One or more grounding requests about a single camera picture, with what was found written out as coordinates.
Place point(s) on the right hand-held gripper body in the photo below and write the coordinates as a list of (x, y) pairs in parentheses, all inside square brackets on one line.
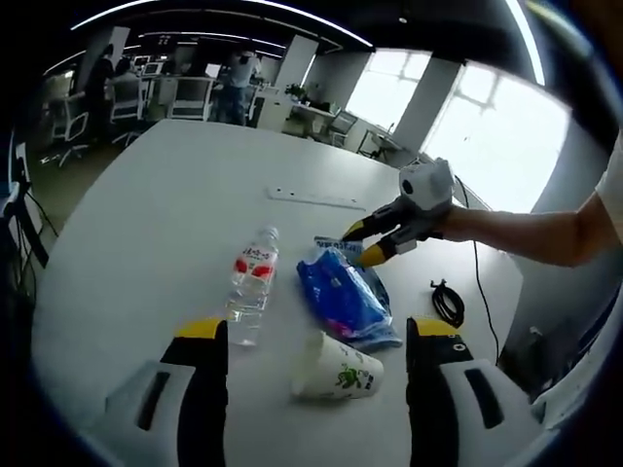
[(428, 187)]

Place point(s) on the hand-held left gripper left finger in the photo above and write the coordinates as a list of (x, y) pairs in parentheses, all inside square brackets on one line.
[(204, 389)]

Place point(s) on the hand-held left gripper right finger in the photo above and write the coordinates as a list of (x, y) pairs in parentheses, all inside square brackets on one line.
[(433, 399)]

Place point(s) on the blue tissue packet item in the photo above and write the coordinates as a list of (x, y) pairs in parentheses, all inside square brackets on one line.
[(340, 292)]

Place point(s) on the white paper cup item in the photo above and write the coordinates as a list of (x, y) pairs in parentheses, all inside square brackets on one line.
[(340, 374)]

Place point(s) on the clear red-label bottle item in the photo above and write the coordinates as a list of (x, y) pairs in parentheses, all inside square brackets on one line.
[(250, 287)]

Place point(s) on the group of white office chairs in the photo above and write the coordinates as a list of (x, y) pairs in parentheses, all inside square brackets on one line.
[(127, 99)]

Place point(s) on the metal rack cart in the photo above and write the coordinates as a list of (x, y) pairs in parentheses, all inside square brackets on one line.
[(382, 143)]

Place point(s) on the large bright window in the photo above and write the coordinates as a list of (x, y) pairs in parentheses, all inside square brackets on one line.
[(384, 97), (496, 146)]

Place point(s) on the grey mesh office chair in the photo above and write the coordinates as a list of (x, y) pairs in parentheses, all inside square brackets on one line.
[(343, 126)]

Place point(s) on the white cabinet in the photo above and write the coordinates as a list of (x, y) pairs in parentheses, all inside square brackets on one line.
[(272, 114)]

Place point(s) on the green potted plant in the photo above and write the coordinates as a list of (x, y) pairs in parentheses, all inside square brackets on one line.
[(294, 91)]

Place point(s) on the white table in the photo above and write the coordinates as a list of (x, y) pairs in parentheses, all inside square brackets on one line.
[(160, 194)]

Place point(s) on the black tripod stand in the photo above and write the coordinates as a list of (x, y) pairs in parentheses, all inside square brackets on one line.
[(19, 165)]

